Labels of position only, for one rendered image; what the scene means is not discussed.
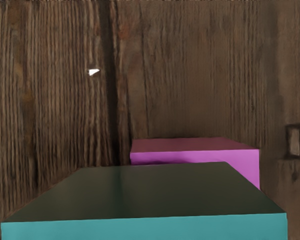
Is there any teal block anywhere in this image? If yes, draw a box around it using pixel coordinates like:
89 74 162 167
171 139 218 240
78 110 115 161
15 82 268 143
0 161 288 240

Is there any pink block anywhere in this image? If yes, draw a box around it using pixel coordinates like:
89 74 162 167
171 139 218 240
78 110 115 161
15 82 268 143
129 136 261 191

